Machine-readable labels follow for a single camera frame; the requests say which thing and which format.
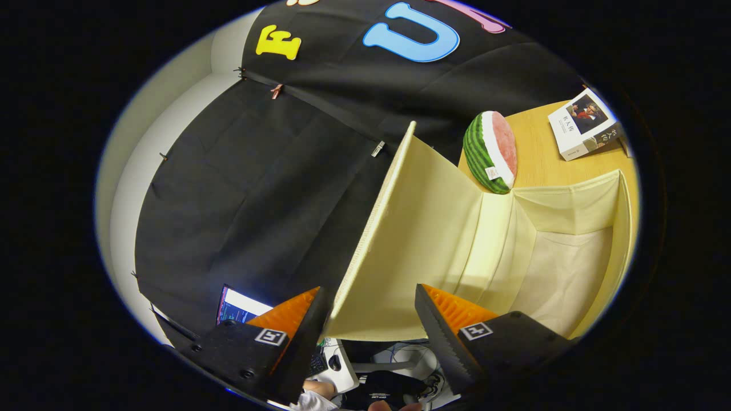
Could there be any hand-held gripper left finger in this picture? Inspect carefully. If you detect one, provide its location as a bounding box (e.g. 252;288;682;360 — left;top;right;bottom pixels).
170;286;333;406

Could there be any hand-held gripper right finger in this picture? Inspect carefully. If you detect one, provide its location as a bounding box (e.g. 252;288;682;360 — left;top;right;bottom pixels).
414;283;573;396

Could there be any beige fabric storage box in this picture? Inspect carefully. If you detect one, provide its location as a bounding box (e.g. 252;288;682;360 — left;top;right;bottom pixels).
323;121;634;343

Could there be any laptop screen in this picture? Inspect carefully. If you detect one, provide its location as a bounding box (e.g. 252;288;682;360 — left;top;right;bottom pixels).
216;284;275;326

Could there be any watermelon slice plush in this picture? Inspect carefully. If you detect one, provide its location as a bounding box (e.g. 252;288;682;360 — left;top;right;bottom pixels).
463;111;518;195

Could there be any white portrait cover book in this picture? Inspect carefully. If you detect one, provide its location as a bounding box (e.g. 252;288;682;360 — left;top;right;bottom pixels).
548;87;623;162

